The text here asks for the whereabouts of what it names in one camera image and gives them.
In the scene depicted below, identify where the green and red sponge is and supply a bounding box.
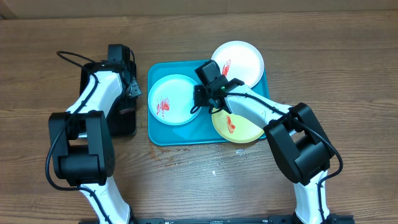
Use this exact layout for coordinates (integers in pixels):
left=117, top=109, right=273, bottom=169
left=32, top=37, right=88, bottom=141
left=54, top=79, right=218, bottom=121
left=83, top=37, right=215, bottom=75
left=119, top=107, right=136, bottom=114

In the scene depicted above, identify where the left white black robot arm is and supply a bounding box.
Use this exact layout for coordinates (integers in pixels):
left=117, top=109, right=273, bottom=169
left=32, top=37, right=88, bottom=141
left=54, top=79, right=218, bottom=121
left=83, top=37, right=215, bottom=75
left=45, top=58, right=141, bottom=223

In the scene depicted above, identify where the black rectangular tray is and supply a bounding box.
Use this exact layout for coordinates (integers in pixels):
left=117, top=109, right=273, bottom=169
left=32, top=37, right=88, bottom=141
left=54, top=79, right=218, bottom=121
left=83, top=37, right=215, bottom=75
left=68, top=61, right=138, bottom=136

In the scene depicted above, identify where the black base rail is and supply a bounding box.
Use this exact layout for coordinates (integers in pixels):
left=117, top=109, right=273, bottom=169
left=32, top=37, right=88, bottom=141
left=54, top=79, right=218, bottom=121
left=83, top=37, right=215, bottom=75
left=78, top=214, right=355, bottom=224

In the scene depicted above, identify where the yellow green-rimmed round plate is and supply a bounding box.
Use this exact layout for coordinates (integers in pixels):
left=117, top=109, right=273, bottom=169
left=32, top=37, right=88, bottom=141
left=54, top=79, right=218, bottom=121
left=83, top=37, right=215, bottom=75
left=211, top=110, right=264, bottom=144

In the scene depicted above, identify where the light blue round plate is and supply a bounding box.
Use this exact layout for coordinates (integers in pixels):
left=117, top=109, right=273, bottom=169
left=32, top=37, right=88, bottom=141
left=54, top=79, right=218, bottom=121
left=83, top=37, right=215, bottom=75
left=148, top=74, right=199, bottom=126

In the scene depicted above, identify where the white round plate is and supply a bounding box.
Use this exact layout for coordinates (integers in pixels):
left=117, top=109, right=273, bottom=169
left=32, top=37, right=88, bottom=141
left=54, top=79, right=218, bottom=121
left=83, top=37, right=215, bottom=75
left=211, top=40, right=265, bottom=88

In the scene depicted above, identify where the teal plastic serving tray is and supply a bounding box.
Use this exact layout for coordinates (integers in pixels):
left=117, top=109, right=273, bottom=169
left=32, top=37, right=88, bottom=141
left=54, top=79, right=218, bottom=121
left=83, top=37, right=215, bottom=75
left=147, top=59, right=271, bottom=147

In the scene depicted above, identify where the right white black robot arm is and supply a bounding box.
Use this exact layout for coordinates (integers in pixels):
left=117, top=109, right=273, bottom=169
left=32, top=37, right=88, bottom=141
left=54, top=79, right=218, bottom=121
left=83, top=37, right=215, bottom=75
left=191, top=82, right=341, bottom=223

